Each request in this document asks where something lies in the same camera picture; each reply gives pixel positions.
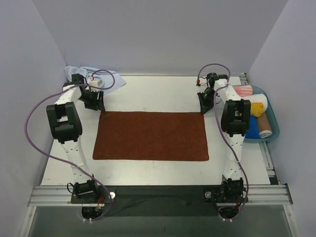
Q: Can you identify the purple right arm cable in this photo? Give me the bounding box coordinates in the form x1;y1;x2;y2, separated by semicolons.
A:
197;63;251;221

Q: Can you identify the blue plastic tray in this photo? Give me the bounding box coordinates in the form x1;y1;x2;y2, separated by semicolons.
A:
245;85;279;143

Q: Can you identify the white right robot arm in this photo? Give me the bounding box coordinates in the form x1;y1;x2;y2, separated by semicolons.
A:
197;73;251;202

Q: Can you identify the aluminium frame rail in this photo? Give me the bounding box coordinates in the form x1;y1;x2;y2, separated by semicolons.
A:
28;185;293;207

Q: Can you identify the pink striped rolled towel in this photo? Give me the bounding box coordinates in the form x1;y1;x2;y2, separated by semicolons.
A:
233;85;253;97

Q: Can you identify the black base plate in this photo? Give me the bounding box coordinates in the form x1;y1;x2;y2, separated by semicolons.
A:
67;184;249;219

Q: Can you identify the brown towel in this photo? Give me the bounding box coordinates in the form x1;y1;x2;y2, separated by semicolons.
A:
92;112;209;162

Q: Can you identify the blue rolled towel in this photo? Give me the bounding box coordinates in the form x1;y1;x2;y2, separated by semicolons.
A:
245;116;261;139

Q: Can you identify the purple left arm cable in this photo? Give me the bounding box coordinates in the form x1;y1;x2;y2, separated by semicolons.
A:
25;69;119;221

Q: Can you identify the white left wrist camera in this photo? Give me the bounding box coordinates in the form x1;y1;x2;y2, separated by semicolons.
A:
87;78;103;87

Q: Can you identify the yellow rolled towel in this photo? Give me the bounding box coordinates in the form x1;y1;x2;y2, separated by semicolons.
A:
250;102;265;118

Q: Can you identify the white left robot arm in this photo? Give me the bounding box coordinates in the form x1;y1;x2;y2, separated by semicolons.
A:
46;74;105;203

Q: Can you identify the light blue towel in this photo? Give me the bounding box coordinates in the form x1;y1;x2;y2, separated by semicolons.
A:
64;66;126;95

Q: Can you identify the tan rolled towel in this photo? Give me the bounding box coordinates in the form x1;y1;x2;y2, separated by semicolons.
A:
256;113;273;138

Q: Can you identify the white rolled towel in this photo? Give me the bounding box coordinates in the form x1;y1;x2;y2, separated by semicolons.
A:
243;93;268;112

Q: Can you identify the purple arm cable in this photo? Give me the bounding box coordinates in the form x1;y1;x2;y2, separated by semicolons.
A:
25;69;119;221
197;63;251;221

